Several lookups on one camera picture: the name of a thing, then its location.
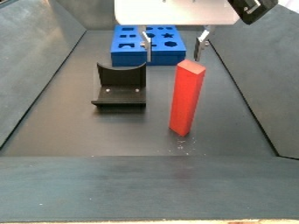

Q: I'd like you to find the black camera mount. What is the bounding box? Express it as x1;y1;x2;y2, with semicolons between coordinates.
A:
229;0;278;25

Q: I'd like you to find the red rectangular block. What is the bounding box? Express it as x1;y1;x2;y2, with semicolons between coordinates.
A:
170;59;206;137

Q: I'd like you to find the blue shape sorting board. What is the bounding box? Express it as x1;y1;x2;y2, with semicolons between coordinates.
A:
110;24;186;67

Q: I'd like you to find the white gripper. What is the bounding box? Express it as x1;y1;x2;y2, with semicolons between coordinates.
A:
115;0;240;62

